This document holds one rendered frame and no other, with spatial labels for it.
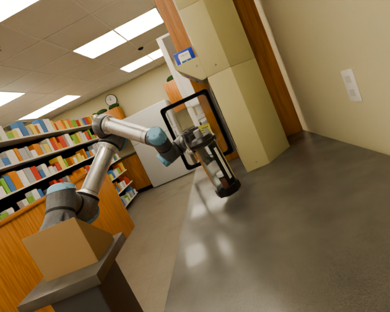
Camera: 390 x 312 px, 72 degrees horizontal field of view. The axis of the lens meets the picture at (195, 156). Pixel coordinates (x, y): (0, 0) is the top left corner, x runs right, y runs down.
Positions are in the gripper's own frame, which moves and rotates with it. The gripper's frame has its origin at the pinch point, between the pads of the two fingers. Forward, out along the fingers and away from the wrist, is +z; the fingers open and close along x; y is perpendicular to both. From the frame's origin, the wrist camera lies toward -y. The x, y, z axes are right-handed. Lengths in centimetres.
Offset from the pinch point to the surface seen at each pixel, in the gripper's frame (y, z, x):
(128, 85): 132, -601, 48
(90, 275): -17, 2, -58
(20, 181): 36, -259, -156
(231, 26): 37, -20, 42
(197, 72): 26.8, -19.3, 17.9
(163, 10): 68, -56, 30
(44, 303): -18, -3, -77
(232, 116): 2.1, -17.1, 21.9
